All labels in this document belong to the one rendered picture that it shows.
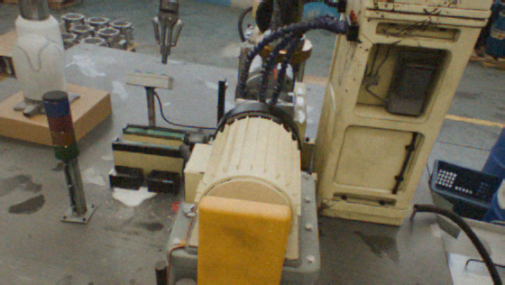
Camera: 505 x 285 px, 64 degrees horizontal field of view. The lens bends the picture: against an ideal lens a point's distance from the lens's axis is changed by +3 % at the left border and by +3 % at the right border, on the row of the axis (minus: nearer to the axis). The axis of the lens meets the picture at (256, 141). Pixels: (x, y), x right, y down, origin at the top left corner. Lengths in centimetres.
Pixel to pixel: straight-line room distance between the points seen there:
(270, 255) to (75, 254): 78
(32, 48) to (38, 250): 75
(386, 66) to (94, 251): 99
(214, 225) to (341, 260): 76
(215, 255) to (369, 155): 76
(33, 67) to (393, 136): 129
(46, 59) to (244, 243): 128
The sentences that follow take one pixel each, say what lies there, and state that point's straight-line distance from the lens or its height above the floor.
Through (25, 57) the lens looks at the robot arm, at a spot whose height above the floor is 112.
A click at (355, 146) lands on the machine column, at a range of 124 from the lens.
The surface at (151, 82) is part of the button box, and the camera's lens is 161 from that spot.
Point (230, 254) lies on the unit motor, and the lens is 60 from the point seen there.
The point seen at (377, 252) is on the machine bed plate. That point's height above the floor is 80.
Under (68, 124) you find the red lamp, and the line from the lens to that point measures 118.
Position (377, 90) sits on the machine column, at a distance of 123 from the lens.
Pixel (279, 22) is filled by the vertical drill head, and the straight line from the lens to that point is 120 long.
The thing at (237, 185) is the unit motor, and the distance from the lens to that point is 60.
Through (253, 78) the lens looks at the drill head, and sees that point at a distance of 153.
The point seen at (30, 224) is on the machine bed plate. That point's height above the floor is 80.
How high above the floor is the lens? 172
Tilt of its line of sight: 32 degrees down
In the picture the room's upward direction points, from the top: 6 degrees clockwise
